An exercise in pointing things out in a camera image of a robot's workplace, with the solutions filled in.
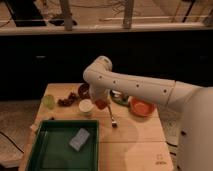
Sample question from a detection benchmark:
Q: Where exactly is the dark red bowl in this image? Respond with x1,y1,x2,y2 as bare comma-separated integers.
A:
78,83,90,99

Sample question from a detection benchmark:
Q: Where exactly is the white paper cup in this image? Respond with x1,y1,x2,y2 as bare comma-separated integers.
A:
78,99,94,116

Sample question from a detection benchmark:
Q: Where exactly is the light green cup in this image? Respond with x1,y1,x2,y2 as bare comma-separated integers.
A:
42,95,55,110

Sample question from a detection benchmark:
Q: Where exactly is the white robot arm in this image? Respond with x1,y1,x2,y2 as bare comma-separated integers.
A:
83,56,213,171

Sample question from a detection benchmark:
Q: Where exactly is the grey blue sponge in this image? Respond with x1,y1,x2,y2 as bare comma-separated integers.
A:
69,128,90,151

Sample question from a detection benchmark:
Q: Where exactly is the red apple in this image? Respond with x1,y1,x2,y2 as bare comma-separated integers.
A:
95,99,108,110

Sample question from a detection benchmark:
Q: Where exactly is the orange bowl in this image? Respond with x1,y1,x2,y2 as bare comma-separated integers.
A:
130,97,156,117

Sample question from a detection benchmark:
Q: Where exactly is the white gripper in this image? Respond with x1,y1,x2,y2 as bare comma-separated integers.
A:
89,85,109,102

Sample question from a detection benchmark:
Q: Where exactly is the green plastic tray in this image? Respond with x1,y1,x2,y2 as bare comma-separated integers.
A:
24,120,99,171

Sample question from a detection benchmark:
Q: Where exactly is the dark brown food pile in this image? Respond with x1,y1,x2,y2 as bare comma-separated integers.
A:
57,92,78,107

